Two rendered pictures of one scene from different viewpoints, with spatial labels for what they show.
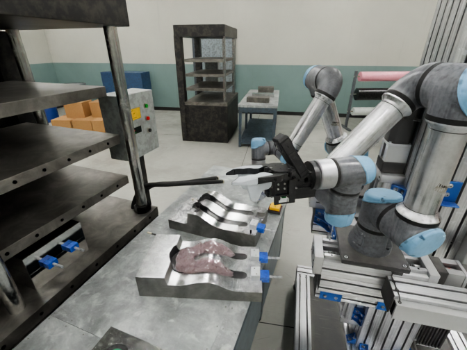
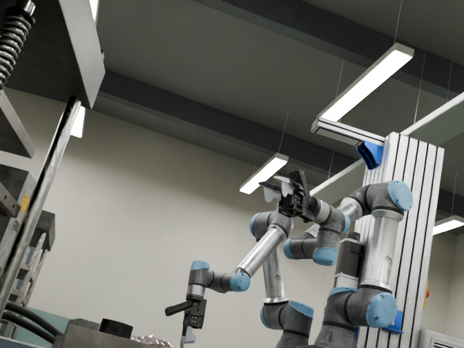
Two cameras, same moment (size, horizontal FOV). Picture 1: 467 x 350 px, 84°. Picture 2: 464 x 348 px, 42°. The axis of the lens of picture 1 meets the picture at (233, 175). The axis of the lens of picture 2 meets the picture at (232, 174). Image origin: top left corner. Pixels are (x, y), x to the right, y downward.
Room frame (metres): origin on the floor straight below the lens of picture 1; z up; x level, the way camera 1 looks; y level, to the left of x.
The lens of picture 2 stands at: (-1.08, 0.73, 0.79)
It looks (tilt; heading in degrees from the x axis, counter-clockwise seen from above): 20 degrees up; 339
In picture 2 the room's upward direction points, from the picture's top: 15 degrees clockwise
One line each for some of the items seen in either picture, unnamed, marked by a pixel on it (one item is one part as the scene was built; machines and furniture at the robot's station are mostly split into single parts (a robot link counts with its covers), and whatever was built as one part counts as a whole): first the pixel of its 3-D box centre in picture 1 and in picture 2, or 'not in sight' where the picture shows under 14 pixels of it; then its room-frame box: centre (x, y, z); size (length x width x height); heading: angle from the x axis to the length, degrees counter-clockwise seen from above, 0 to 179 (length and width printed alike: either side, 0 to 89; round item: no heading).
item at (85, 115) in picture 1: (91, 119); not in sight; (5.37, 2.95, 0.37); 1.20 x 0.82 x 0.74; 88
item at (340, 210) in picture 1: (337, 201); (322, 247); (0.61, -0.29, 1.33); 0.11 x 0.08 x 0.11; 12
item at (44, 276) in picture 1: (22, 241); not in sight; (0.99, 1.02, 0.87); 0.50 x 0.27 x 0.17; 69
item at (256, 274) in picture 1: (266, 276); not in sight; (0.79, -0.14, 0.86); 0.13 x 0.05 x 0.05; 87
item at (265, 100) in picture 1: (260, 112); not in sight; (5.57, -0.58, 0.46); 1.90 x 0.70 x 0.92; 170
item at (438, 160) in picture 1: (432, 170); (380, 251); (0.65, -0.55, 1.41); 0.15 x 0.12 x 0.55; 12
